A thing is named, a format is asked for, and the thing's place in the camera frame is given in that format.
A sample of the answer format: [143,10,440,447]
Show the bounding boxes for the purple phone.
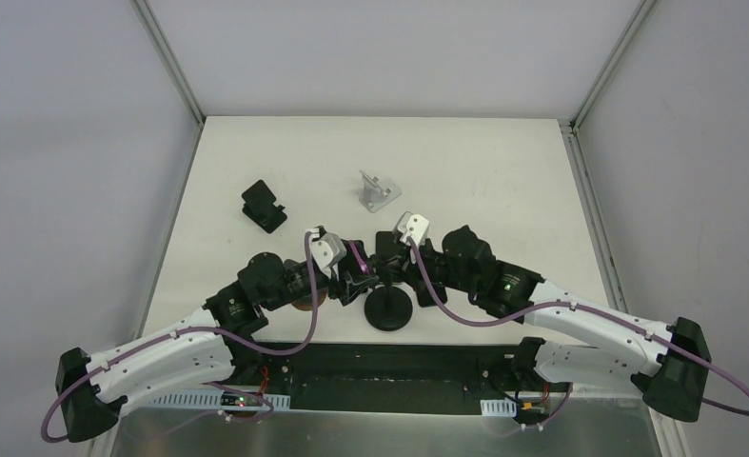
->
[348,240,375,275]

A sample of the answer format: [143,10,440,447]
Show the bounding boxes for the black round disc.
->
[364,287,413,332]

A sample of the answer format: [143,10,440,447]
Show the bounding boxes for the black phone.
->
[414,287,448,308]

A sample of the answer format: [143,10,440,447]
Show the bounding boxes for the dark phone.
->
[375,231,408,266]

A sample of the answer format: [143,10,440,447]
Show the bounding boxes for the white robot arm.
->
[40,248,331,443]

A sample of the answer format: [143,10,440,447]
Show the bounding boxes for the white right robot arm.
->
[393,215,712,423]

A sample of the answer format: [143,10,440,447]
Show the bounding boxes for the grey stand with brown base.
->
[291,289,327,312]

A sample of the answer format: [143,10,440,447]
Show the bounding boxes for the silver metal phone stand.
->
[357,170,402,213]

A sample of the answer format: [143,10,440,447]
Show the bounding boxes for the black folding phone stand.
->
[241,179,287,234]

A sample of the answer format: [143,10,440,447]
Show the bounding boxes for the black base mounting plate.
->
[241,340,577,418]

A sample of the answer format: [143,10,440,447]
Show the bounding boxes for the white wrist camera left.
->
[307,227,347,279]

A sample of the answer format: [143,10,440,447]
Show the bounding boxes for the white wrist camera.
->
[392,211,430,247]
[307,227,347,279]

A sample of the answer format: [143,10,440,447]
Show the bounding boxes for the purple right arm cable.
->
[408,242,749,419]

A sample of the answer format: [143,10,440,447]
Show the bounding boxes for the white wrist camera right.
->
[392,211,430,247]

